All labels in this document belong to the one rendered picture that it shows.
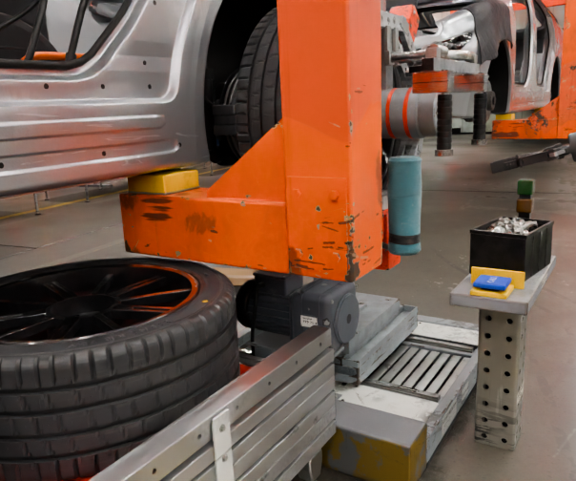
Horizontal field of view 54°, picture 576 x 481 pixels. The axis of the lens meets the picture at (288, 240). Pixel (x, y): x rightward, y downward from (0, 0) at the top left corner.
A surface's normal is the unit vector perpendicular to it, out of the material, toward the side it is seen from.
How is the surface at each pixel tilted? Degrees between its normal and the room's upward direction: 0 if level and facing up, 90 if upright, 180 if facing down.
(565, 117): 90
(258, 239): 90
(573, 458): 0
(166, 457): 90
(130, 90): 90
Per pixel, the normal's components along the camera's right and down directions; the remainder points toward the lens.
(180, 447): 0.85, 0.08
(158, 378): 0.65, 0.15
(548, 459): -0.04, -0.97
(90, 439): 0.33, 0.21
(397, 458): -0.53, 0.22
